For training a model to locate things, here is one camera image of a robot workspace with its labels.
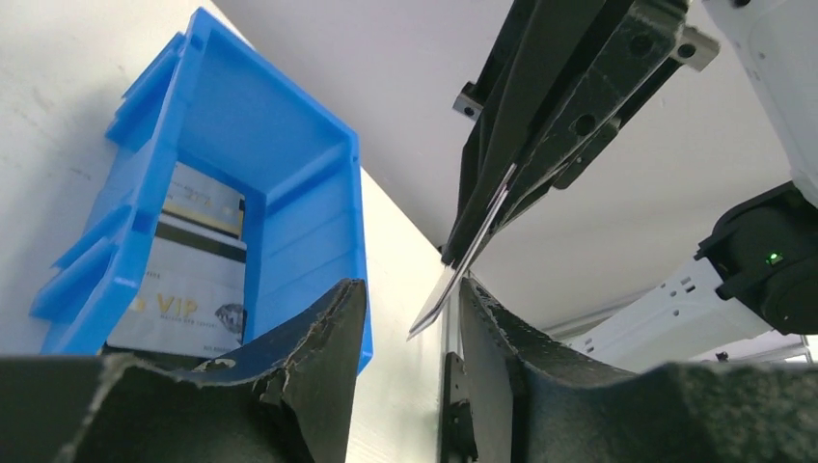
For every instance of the striped credit card in bin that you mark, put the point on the striped credit card in bin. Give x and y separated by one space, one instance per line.
191 299

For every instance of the gold striped card in bin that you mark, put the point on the gold striped card in bin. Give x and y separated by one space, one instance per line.
203 200

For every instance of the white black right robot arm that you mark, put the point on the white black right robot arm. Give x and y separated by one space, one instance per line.
757 271

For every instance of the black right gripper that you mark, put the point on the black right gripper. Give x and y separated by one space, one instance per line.
561 80

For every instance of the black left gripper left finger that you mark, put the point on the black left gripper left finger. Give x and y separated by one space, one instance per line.
286 396

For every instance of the blue plastic bin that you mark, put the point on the blue plastic bin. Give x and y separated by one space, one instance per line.
211 102

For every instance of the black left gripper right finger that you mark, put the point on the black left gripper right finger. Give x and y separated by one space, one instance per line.
533 399

